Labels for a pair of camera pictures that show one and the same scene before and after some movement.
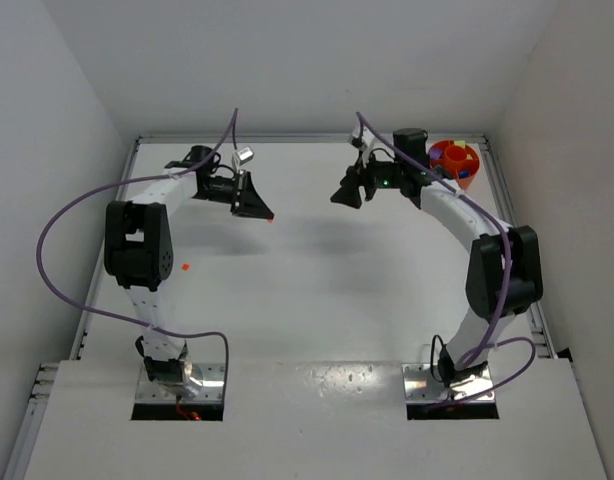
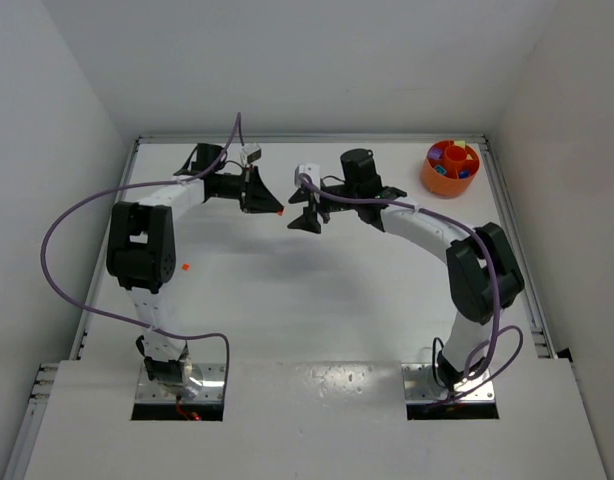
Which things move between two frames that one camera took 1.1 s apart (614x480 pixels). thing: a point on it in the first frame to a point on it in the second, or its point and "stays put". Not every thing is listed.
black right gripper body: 364,179 to 314,208
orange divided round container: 461,162 stays put
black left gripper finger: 251,193 to 261,188
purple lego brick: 436,153 stays put
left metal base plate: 213,386 stays put
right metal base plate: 422,386 stays put
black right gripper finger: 365,177 to 299,196
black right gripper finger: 348,194 to 308,221
